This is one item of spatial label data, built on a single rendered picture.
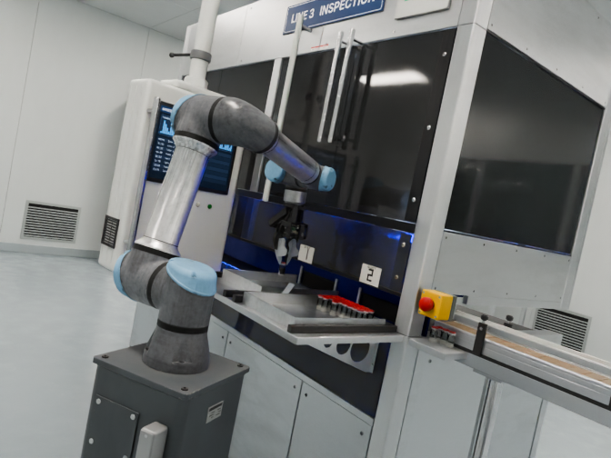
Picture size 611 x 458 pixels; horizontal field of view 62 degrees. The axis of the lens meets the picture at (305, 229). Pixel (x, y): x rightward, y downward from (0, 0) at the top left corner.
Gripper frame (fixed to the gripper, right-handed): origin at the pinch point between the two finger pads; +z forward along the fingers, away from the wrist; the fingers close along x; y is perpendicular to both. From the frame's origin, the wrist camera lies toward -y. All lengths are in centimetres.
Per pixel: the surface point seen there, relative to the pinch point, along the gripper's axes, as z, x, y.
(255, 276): 10.0, 1.7, -19.5
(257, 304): 9.2, -21.9, 23.3
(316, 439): 58, 13, 17
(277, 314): 9.2, -21.5, 33.5
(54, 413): 96, -46, -105
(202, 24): -86, -16, -59
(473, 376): 30, 56, 44
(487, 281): -4, 53, 45
